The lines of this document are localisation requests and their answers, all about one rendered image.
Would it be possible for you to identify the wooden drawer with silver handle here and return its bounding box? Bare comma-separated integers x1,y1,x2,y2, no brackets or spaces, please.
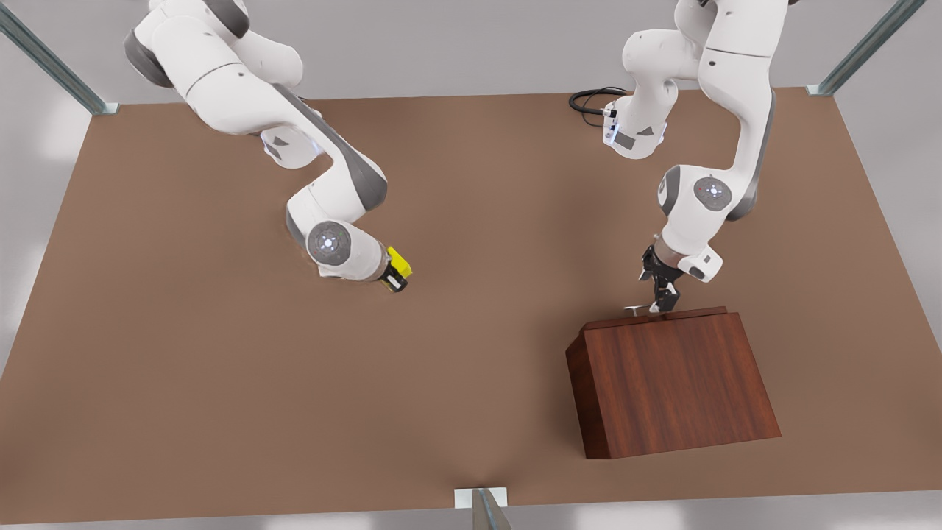
584,303,729,332

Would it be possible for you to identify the silver frame post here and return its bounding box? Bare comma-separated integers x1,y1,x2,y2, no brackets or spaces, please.
0,3,121,117
454,486,513,530
805,0,927,98

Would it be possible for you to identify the dark wooden drawer cabinet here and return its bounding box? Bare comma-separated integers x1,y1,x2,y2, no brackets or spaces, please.
564,306,783,462

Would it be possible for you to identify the black cable loop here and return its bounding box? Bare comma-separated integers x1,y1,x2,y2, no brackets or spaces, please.
568,86,631,129

